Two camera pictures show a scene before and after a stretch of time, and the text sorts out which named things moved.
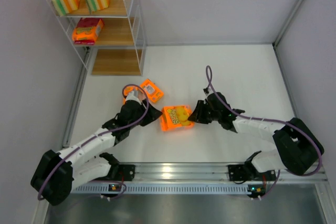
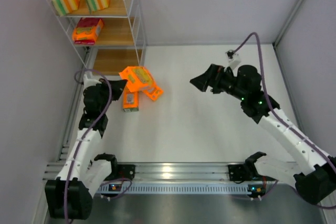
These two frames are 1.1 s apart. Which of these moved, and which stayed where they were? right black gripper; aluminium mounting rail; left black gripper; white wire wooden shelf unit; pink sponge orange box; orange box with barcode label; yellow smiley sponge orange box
Moved: right black gripper; yellow smiley sponge orange box; left black gripper
Stayed: orange box with barcode label; aluminium mounting rail; white wire wooden shelf unit; pink sponge orange box
